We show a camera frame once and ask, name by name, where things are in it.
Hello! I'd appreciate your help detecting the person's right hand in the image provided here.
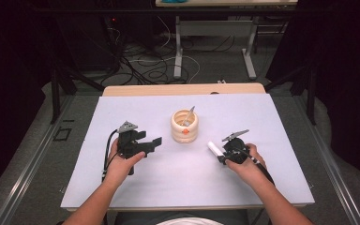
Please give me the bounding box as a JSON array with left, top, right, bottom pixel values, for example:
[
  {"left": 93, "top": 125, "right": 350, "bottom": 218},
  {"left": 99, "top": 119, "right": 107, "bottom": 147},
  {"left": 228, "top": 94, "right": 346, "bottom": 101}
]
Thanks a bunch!
[{"left": 224, "top": 142, "right": 267, "bottom": 189}]

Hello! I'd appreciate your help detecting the black horizontal frame bar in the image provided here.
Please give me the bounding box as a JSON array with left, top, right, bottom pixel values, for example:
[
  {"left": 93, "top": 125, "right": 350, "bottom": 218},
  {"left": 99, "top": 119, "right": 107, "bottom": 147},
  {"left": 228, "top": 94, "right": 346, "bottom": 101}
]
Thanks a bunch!
[{"left": 32, "top": 7, "right": 327, "bottom": 15}]

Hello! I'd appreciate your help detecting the person's dark grey garment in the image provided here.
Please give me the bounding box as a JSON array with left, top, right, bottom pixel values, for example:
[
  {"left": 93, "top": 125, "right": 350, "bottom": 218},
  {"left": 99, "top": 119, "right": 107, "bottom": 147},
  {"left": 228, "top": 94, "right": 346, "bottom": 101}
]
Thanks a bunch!
[{"left": 113, "top": 210, "right": 251, "bottom": 225}]

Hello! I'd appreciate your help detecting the silver pen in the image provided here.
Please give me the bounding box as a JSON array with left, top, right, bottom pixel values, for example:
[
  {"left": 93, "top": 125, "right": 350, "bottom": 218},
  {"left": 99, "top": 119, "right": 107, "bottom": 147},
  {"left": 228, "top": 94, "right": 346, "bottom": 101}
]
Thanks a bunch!
[{"left": 182, "top": 105, "right": 197, "bottom": 128}]

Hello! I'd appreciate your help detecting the grey-legged background desk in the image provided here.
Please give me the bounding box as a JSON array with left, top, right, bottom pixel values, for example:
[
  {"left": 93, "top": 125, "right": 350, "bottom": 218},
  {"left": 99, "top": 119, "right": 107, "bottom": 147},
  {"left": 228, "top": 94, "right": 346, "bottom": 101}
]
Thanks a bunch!
[{"left": 155, "top": 0, "right": 299, "bottom": 81}]

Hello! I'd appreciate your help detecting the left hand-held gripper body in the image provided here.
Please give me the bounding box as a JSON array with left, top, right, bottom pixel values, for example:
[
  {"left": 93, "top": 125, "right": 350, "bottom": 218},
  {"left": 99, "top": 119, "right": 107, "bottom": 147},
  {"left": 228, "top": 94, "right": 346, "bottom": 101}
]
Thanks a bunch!
[{"left": 117, "top": 120, "right": 153, "bottom": 159}]

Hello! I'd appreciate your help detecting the black computer tower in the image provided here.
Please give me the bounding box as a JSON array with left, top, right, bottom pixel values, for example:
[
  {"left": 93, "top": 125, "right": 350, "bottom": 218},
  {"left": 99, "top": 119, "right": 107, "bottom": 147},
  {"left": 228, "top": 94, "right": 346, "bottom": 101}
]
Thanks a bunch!
[{"left": 55, "top": 15, "right": 122, "bottom": 72}]

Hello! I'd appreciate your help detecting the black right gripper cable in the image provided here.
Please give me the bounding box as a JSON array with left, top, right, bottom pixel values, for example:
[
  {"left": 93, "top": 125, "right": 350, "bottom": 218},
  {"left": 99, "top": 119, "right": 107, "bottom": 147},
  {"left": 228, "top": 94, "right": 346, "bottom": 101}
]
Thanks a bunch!
[{"left": 235, "top": 147, "right": 276, "bottom": 186}]

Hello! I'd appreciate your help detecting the black metal stand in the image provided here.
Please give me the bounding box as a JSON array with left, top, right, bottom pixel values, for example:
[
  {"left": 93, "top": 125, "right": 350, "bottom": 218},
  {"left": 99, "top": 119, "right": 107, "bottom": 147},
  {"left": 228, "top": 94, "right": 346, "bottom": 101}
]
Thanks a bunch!
[
  {"left": 50, "top": 60, "right": 105, "bottom": 125},
  {"left": 263, "top": 60, "right": 319, "bottom": 126}
]

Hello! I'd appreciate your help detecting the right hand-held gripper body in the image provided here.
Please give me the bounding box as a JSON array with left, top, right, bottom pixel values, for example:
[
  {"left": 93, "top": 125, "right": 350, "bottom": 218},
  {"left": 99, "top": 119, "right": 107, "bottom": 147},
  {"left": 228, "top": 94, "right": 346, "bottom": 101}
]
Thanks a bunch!
[{"left": 221, "top": 128, "right": 251, "bottom": 166}]

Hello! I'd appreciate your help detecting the metal floor rail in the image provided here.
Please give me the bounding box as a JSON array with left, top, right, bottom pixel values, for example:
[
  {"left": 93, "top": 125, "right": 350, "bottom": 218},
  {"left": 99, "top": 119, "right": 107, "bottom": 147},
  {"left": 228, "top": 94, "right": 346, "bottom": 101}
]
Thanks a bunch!
[
  {"left": 293, "top": 93, "right": 360, "bottom": 225},
  {"left": 0, "top": 93, "right": 76, "bottom": 225}
]

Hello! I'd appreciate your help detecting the short thick white marker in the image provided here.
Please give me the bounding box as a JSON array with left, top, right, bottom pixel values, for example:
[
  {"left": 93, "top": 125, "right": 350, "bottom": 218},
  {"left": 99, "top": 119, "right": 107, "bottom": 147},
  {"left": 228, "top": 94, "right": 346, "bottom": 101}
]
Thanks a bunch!
[{"left": 207, "top": 141, "right": 225, "bottom": 158}]

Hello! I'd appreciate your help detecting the person's white shirt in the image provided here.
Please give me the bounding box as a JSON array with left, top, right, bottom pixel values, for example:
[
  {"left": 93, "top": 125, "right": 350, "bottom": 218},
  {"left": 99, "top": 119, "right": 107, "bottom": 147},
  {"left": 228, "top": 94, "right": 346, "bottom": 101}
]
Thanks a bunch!
[{"left": 156, "top": 217, "right": 223, "bottom": 225}]

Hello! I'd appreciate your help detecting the cream ribbed pen holder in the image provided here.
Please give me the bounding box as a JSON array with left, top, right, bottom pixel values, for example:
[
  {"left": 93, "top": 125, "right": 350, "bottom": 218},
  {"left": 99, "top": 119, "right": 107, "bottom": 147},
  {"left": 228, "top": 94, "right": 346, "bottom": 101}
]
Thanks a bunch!
[{"left": 170, "top": 108, "right": 200, "bottom": 144}]

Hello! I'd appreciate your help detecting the tangle of black floor cables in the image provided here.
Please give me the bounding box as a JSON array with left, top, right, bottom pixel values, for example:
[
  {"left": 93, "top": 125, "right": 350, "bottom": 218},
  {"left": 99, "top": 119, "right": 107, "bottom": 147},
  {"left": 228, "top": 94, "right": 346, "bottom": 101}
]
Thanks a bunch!
[{"left": 106, "top": 26, "right": 235, "bottom": 86}]

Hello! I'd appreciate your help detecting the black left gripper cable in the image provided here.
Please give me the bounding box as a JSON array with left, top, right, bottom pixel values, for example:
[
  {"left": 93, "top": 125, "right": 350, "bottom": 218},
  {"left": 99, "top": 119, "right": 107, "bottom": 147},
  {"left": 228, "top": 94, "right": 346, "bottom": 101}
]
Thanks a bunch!
[{"left": 101, "top": 129, "right": 120, "bottom": 184}]

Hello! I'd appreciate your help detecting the white table mat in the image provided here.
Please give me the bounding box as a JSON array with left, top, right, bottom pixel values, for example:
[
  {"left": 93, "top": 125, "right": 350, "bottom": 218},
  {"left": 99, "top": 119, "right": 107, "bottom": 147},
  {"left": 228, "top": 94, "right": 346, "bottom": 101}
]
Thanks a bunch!
[{"left": 60, "top": 93, "right": 316, "bottom": 209}]

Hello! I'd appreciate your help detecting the white floor cable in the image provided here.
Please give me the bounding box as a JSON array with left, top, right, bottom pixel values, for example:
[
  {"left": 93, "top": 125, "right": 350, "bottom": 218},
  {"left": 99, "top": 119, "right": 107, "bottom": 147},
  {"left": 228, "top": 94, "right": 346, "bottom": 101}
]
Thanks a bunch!
[{"left": 127, "top": 15, "right": 202, "bottom": 84}]

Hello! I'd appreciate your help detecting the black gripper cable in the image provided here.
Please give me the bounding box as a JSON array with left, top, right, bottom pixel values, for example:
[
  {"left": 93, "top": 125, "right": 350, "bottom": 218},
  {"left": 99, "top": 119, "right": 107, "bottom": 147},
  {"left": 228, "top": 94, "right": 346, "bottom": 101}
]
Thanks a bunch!
[
  {"left": 235, "top": 147, "right": 276, "bottom": 186},
  {"left": 101, "top": 129, "right": 120, "bottom": 184}
]

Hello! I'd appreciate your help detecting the wooden table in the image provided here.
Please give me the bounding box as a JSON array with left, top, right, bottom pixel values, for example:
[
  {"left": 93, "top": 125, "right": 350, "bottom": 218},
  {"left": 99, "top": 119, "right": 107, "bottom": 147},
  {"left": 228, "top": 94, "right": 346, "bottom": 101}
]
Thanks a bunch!
[{"left": 60, "top": 82, "right": 316, "bottom": 213}]

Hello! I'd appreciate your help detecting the person's left hand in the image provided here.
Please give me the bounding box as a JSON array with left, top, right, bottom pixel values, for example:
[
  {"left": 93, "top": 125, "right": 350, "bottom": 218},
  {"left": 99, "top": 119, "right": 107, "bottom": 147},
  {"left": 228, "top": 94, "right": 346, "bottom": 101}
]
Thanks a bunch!
[{"left": 104, "top": 139, "right": 146, "bottom": 189}]

